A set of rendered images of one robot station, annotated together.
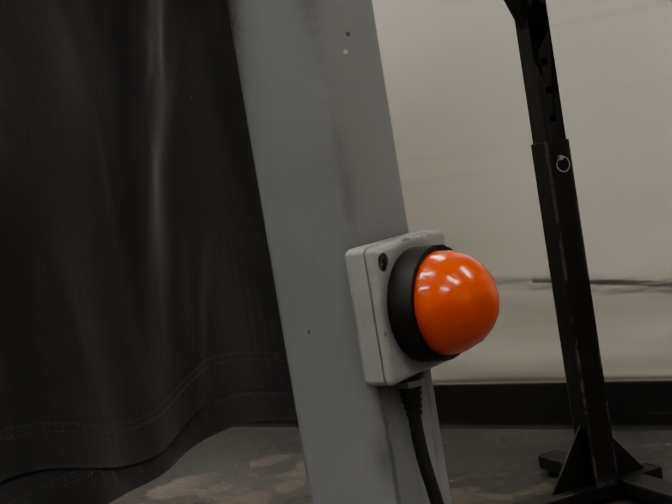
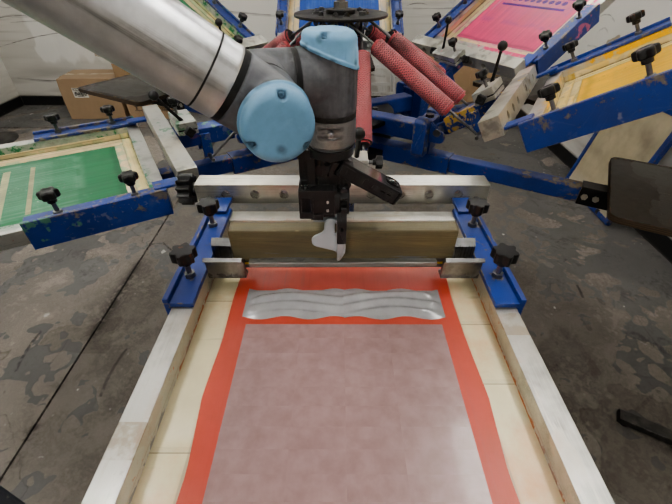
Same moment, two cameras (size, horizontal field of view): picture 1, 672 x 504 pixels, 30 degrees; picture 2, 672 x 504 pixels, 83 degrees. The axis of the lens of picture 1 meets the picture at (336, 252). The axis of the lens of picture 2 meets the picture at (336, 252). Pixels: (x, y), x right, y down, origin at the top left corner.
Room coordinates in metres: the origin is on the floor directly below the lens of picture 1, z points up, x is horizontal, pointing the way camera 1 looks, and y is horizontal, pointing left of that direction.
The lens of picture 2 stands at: (0.69, 0.10, 1.46)
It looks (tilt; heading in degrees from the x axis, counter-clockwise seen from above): 39 degrees down; 53
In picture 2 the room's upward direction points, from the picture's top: straight up
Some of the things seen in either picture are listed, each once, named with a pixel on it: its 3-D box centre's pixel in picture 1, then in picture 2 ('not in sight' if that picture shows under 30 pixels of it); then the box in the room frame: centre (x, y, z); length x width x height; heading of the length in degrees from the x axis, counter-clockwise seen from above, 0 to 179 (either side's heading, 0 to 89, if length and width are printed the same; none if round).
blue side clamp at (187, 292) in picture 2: not in sight; (205, 258); (0.84, 0.73, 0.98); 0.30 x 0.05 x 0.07; 53
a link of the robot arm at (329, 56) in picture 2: not in sight; (327, 74); (1.02, 0.55, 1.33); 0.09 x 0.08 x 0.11; 159
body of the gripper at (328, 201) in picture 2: not in sight; (326, 179); (1.01, 0.56, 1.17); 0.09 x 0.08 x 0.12; 143
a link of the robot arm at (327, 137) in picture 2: not in sight; (330, 131); (1.02, 0.55, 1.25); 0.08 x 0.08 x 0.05
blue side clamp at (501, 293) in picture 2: not in sight; (480, 258); (1.28, 0.40, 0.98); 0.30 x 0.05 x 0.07; 53
